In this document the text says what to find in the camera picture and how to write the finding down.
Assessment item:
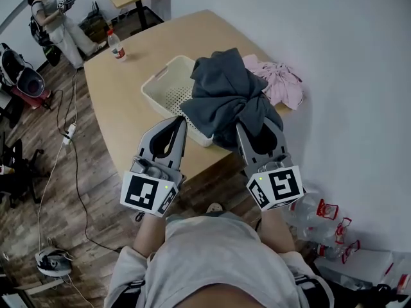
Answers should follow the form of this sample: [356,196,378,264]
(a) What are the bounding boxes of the person's right forearm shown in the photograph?
[258,203,297,255]

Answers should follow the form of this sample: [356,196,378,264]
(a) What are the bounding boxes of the black office chair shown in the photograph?
[0,139,51,209]

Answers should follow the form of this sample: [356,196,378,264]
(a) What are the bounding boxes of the dark grey cloth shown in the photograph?
[179,47,284,150]

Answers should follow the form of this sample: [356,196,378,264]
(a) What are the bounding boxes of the small clear plastic bottle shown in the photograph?
[308,239,361,265]

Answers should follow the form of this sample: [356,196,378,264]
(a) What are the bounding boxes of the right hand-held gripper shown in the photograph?
[236,117,306,212]

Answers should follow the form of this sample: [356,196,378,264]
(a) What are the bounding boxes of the white grey headset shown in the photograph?
[34,246,74,278]

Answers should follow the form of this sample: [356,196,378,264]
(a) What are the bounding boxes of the white black backpack unit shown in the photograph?
[0,42,27,87]

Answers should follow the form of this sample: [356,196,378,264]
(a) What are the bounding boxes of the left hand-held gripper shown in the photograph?
[119,115,189,218]

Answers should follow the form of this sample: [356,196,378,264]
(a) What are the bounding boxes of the grey round bowl device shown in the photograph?
[15,67,46,98]

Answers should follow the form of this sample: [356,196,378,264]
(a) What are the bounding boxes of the white flat box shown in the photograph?
[313,248,395,292]

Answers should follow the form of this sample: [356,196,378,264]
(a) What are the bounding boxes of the white power strip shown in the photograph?
[62,123,78,146]

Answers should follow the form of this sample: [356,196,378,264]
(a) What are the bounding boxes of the red label water bottle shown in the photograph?
[106,29,127,62]

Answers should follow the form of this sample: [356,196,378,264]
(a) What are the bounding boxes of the large clear plastic bottle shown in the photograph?
[281,184,340,237]

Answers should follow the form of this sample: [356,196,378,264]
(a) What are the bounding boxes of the black floor cable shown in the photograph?
[50,71,122,253]

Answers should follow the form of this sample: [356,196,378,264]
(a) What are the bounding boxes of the person's left forearm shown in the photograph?
[132,212,168,259]

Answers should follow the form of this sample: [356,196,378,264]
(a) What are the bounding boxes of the white floor cable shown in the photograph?
[36,75,96,308]

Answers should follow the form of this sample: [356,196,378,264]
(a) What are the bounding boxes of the black crate with router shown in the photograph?
[78,1,109,43]

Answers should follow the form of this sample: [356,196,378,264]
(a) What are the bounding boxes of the pink crumpled cloth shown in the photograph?
[241,53,304,110]

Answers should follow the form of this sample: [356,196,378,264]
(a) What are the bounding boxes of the person's grey shirt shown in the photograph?
[103,211,335,308]

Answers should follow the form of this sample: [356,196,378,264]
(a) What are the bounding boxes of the cream perforated plastic basket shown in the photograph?
[141,55,215,148]

